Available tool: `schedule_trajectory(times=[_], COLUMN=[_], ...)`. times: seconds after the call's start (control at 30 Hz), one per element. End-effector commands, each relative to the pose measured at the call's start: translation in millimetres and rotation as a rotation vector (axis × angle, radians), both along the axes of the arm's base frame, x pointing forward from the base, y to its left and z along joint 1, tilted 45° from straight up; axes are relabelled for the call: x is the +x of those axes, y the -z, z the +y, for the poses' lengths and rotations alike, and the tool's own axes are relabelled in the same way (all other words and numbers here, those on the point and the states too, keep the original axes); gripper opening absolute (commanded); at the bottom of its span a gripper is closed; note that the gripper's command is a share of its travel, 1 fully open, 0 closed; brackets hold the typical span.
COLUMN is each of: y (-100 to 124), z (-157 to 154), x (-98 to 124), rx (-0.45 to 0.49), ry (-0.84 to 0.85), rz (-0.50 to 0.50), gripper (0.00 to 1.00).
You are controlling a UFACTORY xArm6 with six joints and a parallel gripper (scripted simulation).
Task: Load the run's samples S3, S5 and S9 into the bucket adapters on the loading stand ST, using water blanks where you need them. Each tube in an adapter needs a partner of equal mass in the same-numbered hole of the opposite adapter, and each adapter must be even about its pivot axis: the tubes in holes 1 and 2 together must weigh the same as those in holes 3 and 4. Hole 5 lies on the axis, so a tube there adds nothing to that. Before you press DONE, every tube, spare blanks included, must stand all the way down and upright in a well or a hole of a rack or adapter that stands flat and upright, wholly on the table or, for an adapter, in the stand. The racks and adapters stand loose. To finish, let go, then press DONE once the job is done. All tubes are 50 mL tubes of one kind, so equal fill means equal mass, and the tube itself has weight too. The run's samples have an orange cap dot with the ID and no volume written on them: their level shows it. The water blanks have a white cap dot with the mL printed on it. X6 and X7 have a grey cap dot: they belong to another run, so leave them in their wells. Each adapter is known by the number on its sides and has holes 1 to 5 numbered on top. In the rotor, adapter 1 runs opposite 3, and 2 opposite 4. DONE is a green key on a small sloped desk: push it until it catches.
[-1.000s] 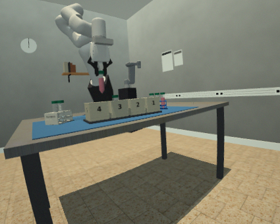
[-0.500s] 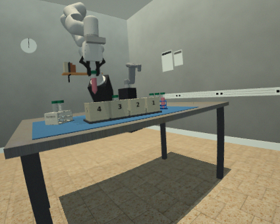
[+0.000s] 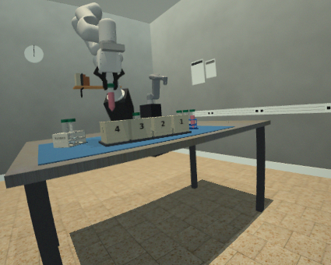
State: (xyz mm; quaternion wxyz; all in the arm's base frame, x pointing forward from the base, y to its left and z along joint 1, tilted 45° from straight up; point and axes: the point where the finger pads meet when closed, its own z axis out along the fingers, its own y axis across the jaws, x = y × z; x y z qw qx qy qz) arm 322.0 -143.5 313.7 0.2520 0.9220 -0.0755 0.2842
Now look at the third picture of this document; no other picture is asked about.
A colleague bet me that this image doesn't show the blue bench mat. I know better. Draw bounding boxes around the blue bench mat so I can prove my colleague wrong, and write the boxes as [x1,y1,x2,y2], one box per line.
[38,125,235,165]

